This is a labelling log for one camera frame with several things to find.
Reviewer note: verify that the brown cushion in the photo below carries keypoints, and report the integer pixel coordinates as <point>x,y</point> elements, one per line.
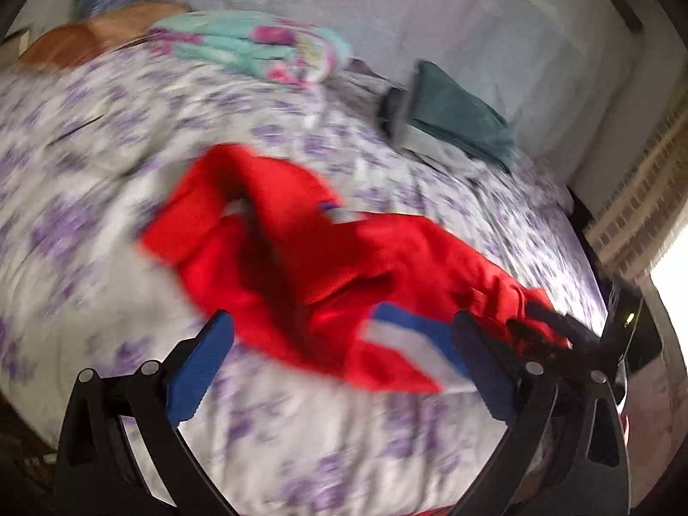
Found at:
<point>80,37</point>

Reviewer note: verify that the red shirt with stripes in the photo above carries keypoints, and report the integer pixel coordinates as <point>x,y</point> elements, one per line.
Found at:
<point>301,258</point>

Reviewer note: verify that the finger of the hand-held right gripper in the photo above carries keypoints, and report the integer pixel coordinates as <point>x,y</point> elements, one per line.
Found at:
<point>537,341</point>
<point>564,325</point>

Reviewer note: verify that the checkered beige curtain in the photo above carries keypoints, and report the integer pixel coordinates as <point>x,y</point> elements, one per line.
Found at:
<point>639,209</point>

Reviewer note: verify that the purple floral bed sheet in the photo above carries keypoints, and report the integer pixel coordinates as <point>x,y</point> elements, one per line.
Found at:
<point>107,199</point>

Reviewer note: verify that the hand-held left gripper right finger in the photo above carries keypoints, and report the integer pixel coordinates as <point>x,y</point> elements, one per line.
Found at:
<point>484,371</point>

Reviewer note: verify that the folded grey garment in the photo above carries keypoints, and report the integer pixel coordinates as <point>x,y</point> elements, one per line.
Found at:
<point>408,134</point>

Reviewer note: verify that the folded floral teal blanket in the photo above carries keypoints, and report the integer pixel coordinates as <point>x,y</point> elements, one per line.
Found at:
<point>252,45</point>

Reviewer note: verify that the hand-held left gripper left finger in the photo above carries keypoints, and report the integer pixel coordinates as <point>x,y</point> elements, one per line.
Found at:
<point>199,371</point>

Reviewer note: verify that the folded dark green garment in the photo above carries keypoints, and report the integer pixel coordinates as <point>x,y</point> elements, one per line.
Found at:
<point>462,118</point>

